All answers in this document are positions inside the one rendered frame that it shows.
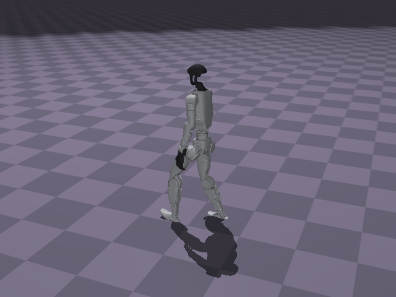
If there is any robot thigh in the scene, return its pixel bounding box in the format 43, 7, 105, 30
197, 142, 215, 189
170, 145, 202, 188

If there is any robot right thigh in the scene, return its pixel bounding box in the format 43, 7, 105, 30
197, 142, 215, 189

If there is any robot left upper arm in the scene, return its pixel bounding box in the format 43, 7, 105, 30
186, 93, 198, 131

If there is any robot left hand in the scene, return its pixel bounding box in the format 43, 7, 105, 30
175, 148, 187, 170

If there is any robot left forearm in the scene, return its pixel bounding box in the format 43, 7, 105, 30
178, 122, 192, 153

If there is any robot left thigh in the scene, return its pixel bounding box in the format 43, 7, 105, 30
170, 145, 202, 188

